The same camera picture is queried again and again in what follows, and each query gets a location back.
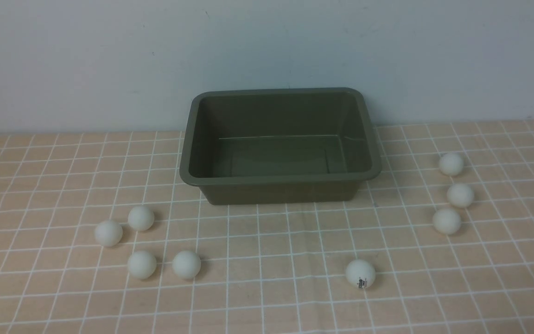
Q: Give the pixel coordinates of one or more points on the olive green plastic bin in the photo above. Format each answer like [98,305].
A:
[244,147]

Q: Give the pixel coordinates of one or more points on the white ball with logo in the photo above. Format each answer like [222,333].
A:
[360,273]

